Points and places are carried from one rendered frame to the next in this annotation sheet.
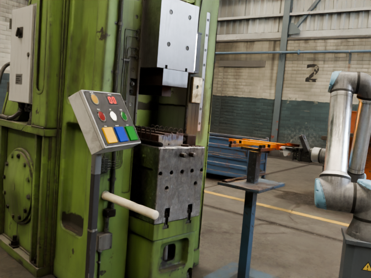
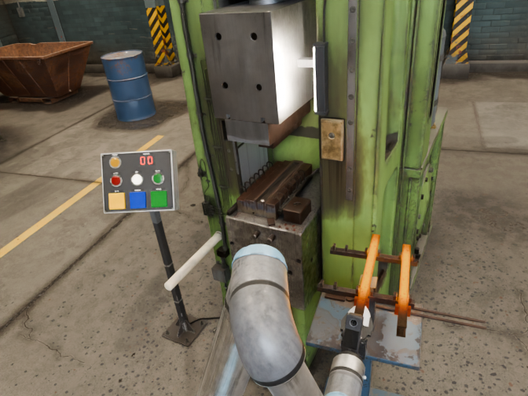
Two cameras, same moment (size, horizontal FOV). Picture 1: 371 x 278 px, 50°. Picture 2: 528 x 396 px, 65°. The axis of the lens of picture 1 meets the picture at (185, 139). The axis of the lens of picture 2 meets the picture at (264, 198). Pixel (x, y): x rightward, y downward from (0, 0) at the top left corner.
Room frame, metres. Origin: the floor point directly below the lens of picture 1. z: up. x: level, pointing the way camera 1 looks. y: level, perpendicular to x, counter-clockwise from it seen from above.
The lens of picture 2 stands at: (2.00, -1.45, 1.94)
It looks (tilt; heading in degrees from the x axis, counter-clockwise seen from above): 31 degrees down; 76
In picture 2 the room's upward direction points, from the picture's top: 6 degrees counter-clockwise
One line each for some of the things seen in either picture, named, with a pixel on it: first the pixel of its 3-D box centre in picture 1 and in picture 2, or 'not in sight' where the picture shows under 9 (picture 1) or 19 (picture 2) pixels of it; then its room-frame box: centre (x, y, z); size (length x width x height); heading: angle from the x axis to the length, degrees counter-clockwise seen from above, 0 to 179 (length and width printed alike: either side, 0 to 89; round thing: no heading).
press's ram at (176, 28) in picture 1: (160, 39); (275, 57); (2.53, 0.20, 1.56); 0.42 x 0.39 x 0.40; 45
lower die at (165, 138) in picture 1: (148, 134); (276, 185); (2.50, 0.23, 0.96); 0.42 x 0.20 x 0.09; 45
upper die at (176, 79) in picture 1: (153, 78); (270, 115); (2.50, 0.23, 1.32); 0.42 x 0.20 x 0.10; 45
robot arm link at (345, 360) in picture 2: (316, 154); (349, 370); (2.36, -0.79, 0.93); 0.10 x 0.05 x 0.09; 143
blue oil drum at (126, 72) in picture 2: not in sight; (130, 86); (1.77, 4.90, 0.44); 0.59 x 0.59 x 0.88
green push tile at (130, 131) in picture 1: (130, 133); (159, 199); (1.94, 0.27, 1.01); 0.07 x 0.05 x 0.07; 160
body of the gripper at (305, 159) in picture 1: (302, 154); (353, 347); (2.41, -0.73, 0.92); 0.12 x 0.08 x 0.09; 53
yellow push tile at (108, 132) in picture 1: (109, 135); (117, 201); (1.76, 0.34, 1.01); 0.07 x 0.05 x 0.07; 160
